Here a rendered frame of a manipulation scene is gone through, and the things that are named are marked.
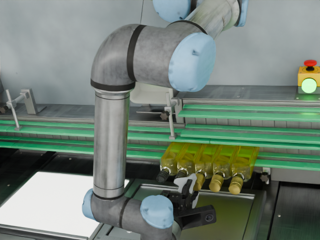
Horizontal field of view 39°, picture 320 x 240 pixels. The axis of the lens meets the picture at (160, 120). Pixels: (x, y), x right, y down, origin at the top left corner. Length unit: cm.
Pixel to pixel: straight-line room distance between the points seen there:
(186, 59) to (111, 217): 43
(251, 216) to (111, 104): 65
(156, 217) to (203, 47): 39
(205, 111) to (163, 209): 54
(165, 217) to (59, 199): 69
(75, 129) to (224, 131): 57
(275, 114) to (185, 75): 62
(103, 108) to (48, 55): 95
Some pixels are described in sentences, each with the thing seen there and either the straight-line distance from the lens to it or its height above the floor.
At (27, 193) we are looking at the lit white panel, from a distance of 174.
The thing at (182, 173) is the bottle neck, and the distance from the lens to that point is 140.
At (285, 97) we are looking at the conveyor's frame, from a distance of 150.
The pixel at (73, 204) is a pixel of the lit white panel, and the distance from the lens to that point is 161.
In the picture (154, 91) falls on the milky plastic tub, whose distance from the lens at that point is 170.
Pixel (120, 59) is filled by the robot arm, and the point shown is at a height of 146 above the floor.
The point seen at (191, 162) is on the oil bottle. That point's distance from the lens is 142.
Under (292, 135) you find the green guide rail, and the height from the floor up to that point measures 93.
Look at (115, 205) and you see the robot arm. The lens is 108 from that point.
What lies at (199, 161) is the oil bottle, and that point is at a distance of 142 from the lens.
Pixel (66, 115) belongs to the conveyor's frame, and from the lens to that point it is 182.
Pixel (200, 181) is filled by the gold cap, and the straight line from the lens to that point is 136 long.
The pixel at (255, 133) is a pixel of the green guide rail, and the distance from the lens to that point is 149.
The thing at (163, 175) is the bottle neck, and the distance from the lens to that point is 140.
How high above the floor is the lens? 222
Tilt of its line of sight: 56 degrees down
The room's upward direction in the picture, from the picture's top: 143 degrees counter-clockwise
